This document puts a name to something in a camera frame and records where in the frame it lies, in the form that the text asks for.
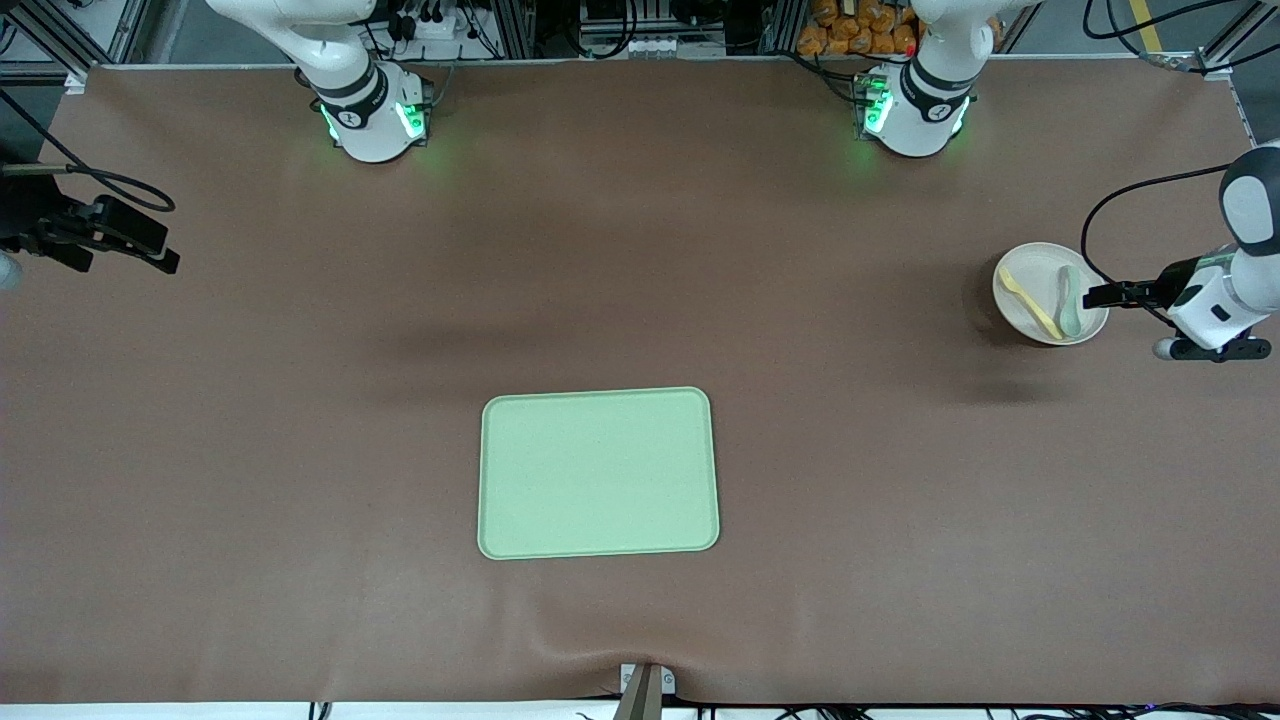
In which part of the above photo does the grey-green plastic spoon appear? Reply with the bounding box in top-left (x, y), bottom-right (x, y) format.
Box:
top-left (1056, 264), bottom-right (1085, 340)

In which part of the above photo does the beige round plate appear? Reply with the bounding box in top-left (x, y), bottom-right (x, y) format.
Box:
top-left (992, 242), bottom-right (1111, 347)

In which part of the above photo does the yellow plastic fork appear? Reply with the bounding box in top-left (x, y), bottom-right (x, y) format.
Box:
top-left (997, 264), bottom-right (1065, 342)

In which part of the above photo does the brown table cover mat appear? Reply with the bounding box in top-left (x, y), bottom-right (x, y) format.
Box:
top-left (0, 55), bottom-right (1280, 707)

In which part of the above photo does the white power strip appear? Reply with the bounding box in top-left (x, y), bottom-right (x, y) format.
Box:
top-left (385, 0), bottom-right (476, 43)

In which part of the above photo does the orange packets pile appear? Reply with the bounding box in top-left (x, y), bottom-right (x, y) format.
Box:
top-left (797, 0), bottom-right (1004, 58)

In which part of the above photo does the light green rectangular tray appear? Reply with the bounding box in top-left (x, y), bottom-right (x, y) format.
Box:
top-left (477, 386), bottom-right (722, 561)

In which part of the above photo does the white connector strip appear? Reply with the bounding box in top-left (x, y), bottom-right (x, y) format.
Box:
top-left (578, 33), bottom-right (728, 59)

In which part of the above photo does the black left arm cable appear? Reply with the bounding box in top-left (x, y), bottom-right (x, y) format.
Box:
top-left (1078, 0), bottom-right (1280, 326)

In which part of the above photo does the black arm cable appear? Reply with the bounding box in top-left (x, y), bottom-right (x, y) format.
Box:
top-left (1078, 0), bottom-right (1280, 326)
top-left (0, 85), bottom-right (178, 214)

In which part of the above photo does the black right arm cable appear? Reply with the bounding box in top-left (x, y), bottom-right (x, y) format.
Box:
top-left (0, 85), bottom-right (178, 214)

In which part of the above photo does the aluminium frame post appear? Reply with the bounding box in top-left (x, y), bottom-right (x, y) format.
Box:
top-left (758, 0), bottom-right (807, 56)
top-left (488, 0), bottom-right (538, 59)

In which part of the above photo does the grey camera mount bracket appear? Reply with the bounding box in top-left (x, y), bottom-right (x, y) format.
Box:
top-left (612, 661), bottom-right (678, 720)

